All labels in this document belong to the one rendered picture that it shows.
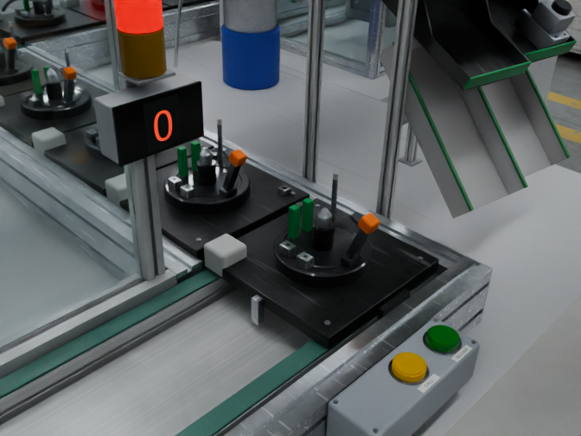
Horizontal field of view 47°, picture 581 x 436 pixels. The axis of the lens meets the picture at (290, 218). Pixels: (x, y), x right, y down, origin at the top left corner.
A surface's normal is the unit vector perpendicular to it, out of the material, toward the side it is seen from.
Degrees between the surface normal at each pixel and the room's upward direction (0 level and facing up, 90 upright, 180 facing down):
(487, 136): 90
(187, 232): 0
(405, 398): 0
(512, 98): 45
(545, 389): 0
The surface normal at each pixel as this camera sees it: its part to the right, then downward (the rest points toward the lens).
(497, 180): 0.43, -0.29
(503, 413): 0.03, -0.85
